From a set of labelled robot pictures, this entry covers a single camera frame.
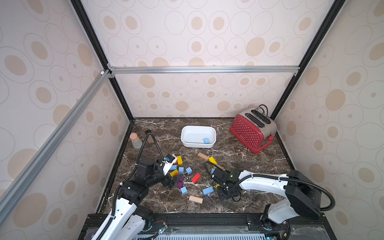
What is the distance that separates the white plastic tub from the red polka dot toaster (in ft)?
0.64

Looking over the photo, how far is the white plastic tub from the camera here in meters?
1.04

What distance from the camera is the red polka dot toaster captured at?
930mm
